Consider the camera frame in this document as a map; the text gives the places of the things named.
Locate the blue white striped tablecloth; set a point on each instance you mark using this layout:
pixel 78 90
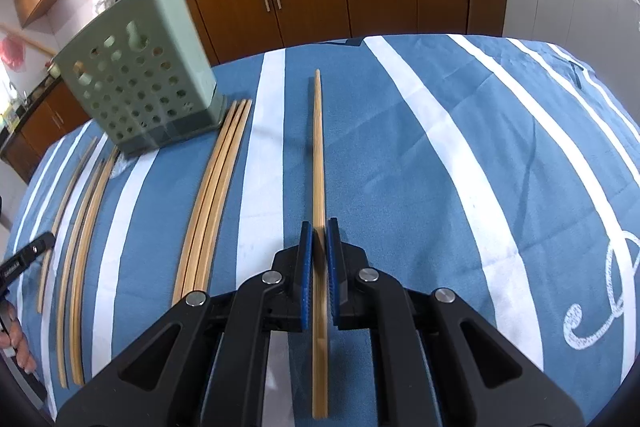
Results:
pixel 425 157

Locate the yellow dish soap bottle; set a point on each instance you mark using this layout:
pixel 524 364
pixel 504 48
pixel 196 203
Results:
pixel 10 119

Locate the brown lower kitchen cabinets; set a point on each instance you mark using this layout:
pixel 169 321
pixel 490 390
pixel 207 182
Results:
pixel 310 2

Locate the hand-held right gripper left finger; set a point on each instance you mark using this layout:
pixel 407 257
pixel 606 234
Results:
pixel 306 279

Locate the green perforated utensil holder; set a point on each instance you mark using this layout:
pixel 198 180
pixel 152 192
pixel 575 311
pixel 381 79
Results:
pixel 150 57

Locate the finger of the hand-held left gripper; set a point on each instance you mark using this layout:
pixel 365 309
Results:
pixel 27 254

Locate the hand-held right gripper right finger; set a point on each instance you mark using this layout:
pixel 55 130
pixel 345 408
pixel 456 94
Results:
pixel 334 279

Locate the hanging red plastic bag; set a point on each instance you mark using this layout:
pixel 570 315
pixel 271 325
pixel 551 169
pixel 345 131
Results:
pixel 11 51

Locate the person's left hand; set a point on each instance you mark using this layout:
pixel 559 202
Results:
pixel 17 342

